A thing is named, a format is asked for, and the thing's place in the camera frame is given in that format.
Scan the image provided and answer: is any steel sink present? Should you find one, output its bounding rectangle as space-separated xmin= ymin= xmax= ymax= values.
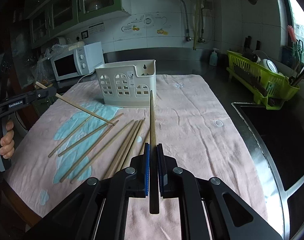
xmin=233 ymin=103 xmax=304 ymax=239

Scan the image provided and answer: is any cream plastic utensil holder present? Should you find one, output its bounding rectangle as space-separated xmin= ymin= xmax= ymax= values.
xmin=95 ymin=60 xmax=156 ymax=108

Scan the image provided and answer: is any soap dispenser bottle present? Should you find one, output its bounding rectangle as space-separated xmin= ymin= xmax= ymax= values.
xmin=209 ymin=48 xmax=219 ymax=67

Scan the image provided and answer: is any wooden chopstick under crossing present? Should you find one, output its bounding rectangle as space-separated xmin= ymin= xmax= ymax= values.
xmin=53 ymin=124 xmax=122 ymax=185

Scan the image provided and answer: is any wooden chopstick cluster right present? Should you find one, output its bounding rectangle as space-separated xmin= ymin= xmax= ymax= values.
xmin=116 ymin=118 xmax=145 ymax=171

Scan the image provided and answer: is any person's left hand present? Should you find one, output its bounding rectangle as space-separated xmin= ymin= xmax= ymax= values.
xmin=0 ymin=120 xmax=15 ymax=159

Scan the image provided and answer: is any white microwave oven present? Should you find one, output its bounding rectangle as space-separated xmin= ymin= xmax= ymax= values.
xmin=49 ymin=42 xmax=104 ymax=81

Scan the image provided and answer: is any wooden chopstick cluster middle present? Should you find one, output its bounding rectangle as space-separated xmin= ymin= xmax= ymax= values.
xmin=105 ymin=120 xmax=142 ymax=178

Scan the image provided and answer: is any long middle wooden chopstick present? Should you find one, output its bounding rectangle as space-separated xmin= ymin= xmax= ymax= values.
xmin=71 ymin=120 xmax=134 ymax=184

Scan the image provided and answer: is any green dish rack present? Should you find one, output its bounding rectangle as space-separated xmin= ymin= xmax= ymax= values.
xmin=227 ymin=50 xmax=300 ymax=110

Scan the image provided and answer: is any green wall cabinet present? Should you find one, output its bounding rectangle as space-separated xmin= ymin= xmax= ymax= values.
xmin=27 ymin=0 xmax=131 ymax=48

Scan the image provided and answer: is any wooden chopstick of cluster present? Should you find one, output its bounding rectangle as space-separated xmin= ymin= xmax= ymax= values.
xmin=103 ymin=121 xmax=138 ymax=179

